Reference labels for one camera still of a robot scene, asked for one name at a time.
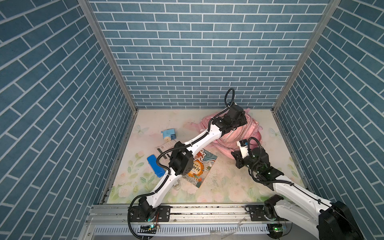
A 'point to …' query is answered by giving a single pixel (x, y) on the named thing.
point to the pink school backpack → (249, 133)
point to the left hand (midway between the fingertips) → (251, 119)
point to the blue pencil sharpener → (170, 133)
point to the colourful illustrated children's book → (203, 163)
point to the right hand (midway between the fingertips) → (234, 152)
